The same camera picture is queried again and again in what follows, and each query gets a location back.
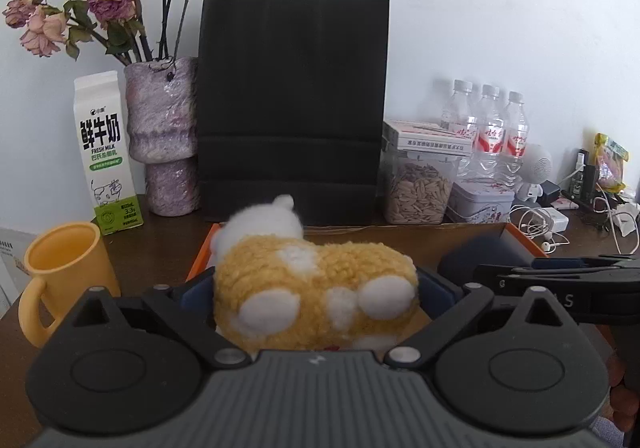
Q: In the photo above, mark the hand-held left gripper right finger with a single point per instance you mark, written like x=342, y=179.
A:
x=435, y=293

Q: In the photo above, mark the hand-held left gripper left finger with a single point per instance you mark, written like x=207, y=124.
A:
x=195, y=295

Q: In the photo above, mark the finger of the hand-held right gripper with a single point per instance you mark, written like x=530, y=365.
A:
x=550, y=270

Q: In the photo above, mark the pumpkin print cardboard box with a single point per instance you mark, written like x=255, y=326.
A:
x=400, y=238

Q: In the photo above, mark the yellow white plush toy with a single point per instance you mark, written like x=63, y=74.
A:
x=300, y=278

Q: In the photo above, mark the person's right hand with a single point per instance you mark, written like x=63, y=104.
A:
x=625, y=388

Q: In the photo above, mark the white charger block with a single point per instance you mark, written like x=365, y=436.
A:
x=556, y=219

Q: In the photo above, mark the pink patterned pouch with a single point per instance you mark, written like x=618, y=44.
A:
x=570, y=203

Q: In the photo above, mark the black power adapter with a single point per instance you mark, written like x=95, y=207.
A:
x=551, y=190

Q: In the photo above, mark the white printed tin box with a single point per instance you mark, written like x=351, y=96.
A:
x=480, y=200

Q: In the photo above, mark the black upright device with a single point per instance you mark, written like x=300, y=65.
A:
x=590, y=178

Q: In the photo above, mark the clear jar of sunflower seeds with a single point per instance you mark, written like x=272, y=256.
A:
x=417, y=193

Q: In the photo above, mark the yellow mug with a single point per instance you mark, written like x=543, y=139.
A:
x=90, y=280

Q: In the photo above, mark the white robot-shaped speaker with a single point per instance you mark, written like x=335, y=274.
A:
x=535, y=163

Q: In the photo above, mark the yellow snack bag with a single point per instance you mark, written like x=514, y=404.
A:
x=612, y=163

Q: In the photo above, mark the clear water bottle red label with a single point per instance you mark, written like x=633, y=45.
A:
x=489, y=128
x=457, y=108
x=516, y=133

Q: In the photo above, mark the white flat carton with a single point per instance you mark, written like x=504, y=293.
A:
x=425, y=133

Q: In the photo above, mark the white green milk carton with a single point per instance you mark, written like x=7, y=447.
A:
x=102, y=153

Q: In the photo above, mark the purple textured vase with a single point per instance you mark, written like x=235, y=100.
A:
x=160, y=118

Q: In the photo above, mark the black paper bag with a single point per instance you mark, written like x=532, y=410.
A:
x=290, y=78

